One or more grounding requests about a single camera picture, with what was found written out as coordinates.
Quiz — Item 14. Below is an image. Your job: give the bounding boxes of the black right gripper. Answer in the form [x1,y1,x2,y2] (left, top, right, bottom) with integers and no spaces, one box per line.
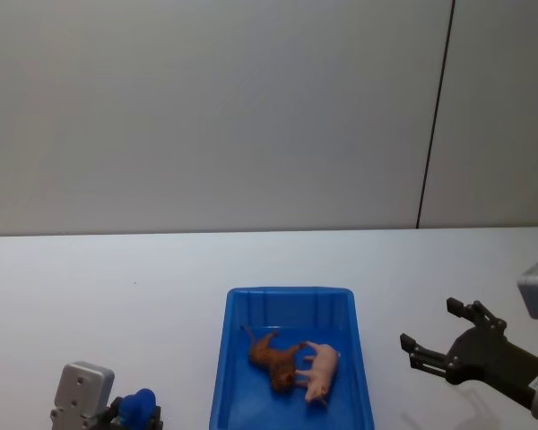
[399,297,538,410]

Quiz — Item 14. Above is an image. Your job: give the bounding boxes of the blue toy animal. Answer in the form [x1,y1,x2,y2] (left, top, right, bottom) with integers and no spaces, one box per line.
[117,388,158,427]

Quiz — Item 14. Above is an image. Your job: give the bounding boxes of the blue plastic tray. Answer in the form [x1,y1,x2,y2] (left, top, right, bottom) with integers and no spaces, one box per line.
[208,287,377,430]

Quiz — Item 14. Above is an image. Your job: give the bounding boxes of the brown toy lion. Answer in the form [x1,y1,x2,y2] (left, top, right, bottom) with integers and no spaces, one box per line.
[240,325,309,396]

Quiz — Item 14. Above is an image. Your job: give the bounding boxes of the pink toy pig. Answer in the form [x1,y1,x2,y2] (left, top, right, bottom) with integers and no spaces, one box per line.
[293,340,343,407]

